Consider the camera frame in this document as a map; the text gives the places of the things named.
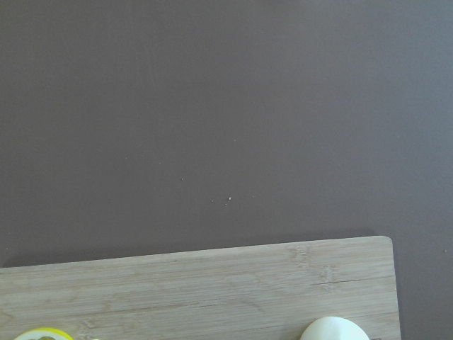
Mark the white steamed bun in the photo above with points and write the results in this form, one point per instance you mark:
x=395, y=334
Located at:
x=333, y=328

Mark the bamboo cutting board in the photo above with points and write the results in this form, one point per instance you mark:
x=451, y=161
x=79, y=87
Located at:
x=271, y=291

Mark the single lemon slice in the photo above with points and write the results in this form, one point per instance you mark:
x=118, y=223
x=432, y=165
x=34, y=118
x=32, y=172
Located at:
x=43, y=333

